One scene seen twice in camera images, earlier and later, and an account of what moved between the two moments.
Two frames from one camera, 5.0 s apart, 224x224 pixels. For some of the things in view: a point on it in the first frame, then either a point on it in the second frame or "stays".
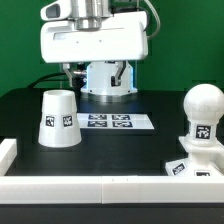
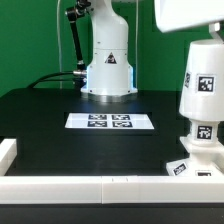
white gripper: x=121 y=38 → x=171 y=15
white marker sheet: x=120 y=121 stays
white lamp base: x=205 y=158 stays
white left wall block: x=8 y=153 stays
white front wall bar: x=111 y=189 stays
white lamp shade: x=59 y=125 → x=202 y=91
